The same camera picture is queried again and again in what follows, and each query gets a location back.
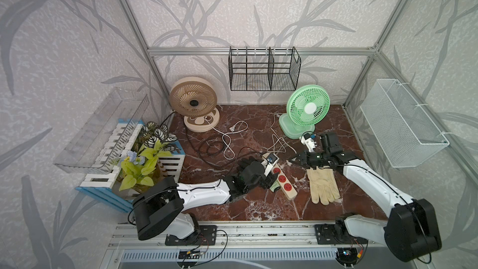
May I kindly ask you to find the black work glove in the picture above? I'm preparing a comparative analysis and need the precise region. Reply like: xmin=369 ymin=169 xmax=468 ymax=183
xmin=237 ymin=157 xmax=279 ymax=193

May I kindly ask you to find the beige red power strip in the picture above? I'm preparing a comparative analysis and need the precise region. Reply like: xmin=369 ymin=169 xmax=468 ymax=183
xmin=269 ymin=159 xmax=298 ymax=201

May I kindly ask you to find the green fan white cable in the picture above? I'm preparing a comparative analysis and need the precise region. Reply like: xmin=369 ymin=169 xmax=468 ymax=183
xmin=270 ymin=113 xmax=299 ymax=158

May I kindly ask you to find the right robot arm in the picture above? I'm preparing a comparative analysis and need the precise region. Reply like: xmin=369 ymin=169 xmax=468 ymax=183
xmin=289 ymin=132 xmax=442 ymax=262

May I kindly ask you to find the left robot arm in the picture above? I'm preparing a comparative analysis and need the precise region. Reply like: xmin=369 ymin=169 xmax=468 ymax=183
xmin=132 ymin=157 xmax=278 ymax=240

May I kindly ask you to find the green desk fan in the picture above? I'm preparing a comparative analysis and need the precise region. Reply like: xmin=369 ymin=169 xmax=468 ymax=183
xmin=279 ymin=85 xmax=331 ymax=139

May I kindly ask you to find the beige desk fan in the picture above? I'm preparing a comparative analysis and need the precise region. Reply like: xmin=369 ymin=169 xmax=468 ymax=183
xmin=169 ymin=77 xmax=220 ymax=133

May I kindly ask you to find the cream leather glove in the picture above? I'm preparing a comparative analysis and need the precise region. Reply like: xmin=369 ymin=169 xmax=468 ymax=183
xmin=307 ymin=168 xmax=341 ymax=205

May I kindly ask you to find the white mesh basket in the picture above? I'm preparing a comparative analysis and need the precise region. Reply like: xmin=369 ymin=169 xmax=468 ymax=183
xmin=360 ymin=78 xmax=449 ymax=169

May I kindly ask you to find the artificial green plant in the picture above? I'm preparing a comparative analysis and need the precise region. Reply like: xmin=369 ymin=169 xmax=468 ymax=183
xmin=117 ymin=122 xmax=177 ymax=193

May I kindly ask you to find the blue white wooden crate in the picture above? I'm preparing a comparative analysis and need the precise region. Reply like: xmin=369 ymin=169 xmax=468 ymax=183
xmin=76 ymin=120 xmax=185 ymax=213

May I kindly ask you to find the clear plastic tray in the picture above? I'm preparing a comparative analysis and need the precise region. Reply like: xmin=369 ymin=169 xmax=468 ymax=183
xmin=54 ymin=87 xmax=149 ymax=174

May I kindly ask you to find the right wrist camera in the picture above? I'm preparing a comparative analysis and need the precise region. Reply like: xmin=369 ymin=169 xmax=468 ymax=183
xmin=300 ymin=132 xmax=317 ymax=153

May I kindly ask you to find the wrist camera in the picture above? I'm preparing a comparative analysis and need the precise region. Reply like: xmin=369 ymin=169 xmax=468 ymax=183
xmin=300 ymin=132 xmax=317 ymax=153
xmin=262 ymin=153 xmax=279 ymax=177

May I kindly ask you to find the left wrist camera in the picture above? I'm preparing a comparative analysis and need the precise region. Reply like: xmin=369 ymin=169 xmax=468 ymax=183
xmin=262 ymin=153 xmax=279 ymax=177

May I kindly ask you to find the black power strip cable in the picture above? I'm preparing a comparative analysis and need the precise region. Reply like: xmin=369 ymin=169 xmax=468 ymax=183
xmin=160 ymin=111 xmax=264 ymax=169

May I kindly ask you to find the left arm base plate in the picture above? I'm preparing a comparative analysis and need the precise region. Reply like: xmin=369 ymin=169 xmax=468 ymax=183
xmin=165 ymin=225 xmax=218 ymax=247

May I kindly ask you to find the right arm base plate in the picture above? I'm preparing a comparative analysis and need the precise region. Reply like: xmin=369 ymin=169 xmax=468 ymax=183
xmin=314 ymin=224 xmax=368 ymax=245

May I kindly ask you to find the black wire basket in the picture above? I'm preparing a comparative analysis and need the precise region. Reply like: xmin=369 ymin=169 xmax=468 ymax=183
xmin=228 ymin=47 xmax=302 ymax=92

